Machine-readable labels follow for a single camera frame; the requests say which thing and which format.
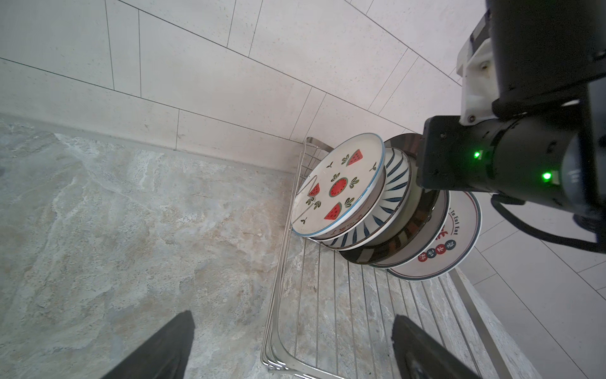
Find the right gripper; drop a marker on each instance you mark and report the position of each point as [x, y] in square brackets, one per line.
[456, 157]

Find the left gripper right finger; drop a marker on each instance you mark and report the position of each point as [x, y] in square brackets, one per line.
[418, 355]

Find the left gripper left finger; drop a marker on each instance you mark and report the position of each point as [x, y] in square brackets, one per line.
[163, 355]

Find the blue striped white plate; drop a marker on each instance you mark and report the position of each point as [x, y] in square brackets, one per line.
[396, 191]

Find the dark rimmed beige plate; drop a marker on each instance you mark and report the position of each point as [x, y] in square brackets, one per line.
[414, 214]

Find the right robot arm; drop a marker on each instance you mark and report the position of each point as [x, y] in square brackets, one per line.
[532, 120]

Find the red rimmed text plate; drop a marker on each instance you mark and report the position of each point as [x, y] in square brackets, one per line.
[453, 243]

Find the white red-pattern plate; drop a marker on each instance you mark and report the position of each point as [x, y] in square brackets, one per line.
[423, 238]

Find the watermelon pattern plate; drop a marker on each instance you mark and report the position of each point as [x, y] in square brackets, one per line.
[339, 186]

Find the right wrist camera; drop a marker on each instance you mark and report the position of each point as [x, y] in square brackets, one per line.
[476, 66]

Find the wire dish rack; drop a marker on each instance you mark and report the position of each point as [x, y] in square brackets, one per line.
[329, 318]

